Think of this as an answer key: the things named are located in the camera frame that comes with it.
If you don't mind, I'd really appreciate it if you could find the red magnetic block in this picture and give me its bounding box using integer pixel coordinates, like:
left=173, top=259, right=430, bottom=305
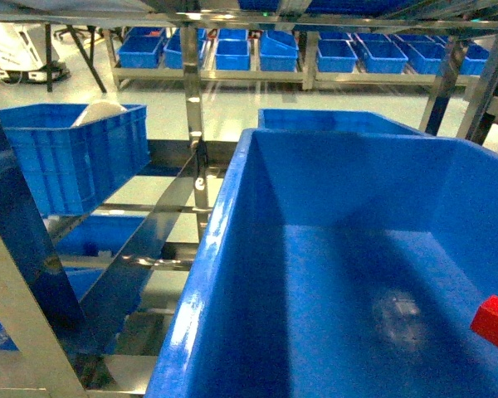
left=470, top=295, right=498, bottom=347

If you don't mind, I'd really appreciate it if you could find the large blue crate right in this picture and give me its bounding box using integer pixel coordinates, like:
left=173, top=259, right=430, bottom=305
left=146, top=129, right=498, bottom=397

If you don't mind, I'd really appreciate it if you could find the blue crate behind large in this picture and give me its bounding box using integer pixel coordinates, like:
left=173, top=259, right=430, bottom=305
left=258, top=109, right=427, bottom=137

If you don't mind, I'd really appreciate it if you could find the background rack of bins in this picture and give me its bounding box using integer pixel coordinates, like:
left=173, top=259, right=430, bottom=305
left=111, top=27, right=491, bottom=92

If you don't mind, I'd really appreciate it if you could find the white round object in crate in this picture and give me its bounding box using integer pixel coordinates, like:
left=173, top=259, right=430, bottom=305
left=71, top=99, right=127, bottom=127

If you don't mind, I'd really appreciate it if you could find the blue crate upper left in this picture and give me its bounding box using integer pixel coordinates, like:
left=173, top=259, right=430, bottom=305
left=0, top=103, right=150, bottom=216

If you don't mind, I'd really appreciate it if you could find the stainless steel shelf frame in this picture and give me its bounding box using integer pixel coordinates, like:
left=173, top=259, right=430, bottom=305
left=0, top=0, right=498, bottom=398

